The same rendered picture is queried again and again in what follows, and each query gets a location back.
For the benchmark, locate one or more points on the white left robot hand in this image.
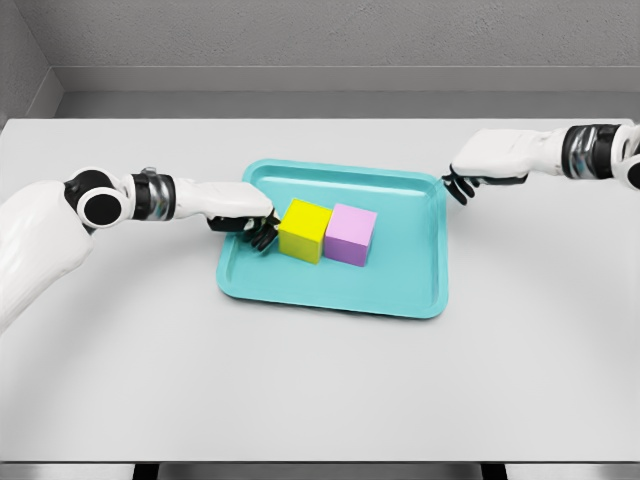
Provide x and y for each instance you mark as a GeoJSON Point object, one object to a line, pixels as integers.
{"type": "Point", "coordinates": [235, 202]}

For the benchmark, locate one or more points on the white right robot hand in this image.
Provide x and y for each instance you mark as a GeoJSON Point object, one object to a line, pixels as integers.
{"type": "Point", "coordinates": [495, 152]}

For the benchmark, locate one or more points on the yellow cube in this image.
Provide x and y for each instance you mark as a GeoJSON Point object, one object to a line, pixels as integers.
{"type": "Point", "coordinates": [303, 230]}

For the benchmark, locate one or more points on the pink cube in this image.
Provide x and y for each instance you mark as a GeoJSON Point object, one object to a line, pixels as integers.
{"type": "Point", "coordinates": [350, 234]}

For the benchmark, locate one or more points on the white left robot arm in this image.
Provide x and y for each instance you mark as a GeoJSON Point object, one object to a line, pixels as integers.
{"type": "Point", "coordinates": [35, 220]}

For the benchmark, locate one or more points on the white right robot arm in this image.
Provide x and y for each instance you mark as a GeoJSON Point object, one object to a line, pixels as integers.
{"type": "Point", "coordinates": [585, 145]}

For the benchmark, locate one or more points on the teal plastic tray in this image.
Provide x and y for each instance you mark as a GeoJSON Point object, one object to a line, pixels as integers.
{"type": "Point", "coordinates": [320, 290]}

